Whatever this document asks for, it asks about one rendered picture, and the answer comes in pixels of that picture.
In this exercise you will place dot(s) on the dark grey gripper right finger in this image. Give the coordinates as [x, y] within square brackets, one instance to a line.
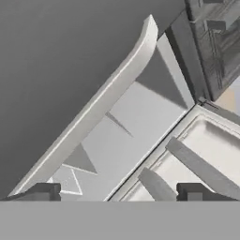
[189, 191]

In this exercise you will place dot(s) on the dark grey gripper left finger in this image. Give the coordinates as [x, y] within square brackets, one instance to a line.
[47, 191]

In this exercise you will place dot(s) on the long grey door rack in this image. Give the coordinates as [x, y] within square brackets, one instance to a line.
[200, 165]

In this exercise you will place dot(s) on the short grey door rack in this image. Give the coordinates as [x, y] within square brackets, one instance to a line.
[156, 184]

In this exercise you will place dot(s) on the light grey fridge front panel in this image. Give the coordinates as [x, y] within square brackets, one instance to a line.
[140, 118]

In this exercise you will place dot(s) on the grey wooden cupboard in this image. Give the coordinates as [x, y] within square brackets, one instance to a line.
[215, 47]

